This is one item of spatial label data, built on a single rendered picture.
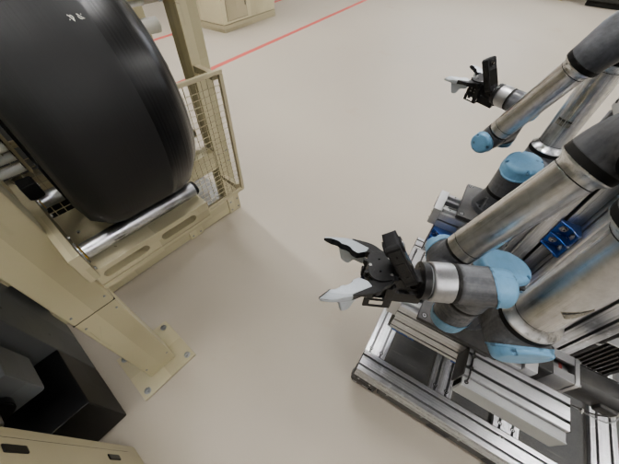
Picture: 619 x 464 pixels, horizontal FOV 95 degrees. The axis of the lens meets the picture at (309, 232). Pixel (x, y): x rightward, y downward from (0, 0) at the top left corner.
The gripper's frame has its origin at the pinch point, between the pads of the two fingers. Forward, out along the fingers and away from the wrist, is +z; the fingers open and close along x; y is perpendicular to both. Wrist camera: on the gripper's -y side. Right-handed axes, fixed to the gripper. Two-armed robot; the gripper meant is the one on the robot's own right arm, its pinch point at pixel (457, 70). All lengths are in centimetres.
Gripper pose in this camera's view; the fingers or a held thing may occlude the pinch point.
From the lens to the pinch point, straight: 146.6
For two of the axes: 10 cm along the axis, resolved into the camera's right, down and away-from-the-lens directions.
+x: 8.4, -4.8, 2.6
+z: -5.4, -6.5, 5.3
